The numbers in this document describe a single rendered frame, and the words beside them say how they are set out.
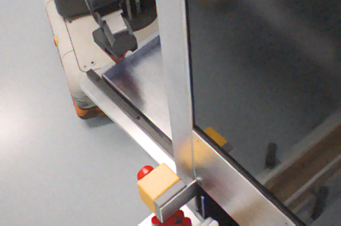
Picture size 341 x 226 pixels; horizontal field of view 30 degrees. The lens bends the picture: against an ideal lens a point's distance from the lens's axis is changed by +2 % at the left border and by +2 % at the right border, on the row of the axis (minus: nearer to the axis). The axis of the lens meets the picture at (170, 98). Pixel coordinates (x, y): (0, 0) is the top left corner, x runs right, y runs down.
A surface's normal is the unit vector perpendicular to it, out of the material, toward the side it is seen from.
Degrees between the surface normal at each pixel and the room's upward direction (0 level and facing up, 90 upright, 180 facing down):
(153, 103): 0
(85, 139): 0
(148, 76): 0
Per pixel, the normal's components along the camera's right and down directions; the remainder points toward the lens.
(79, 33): -0.07, -0.58
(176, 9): -0.76, 0.55
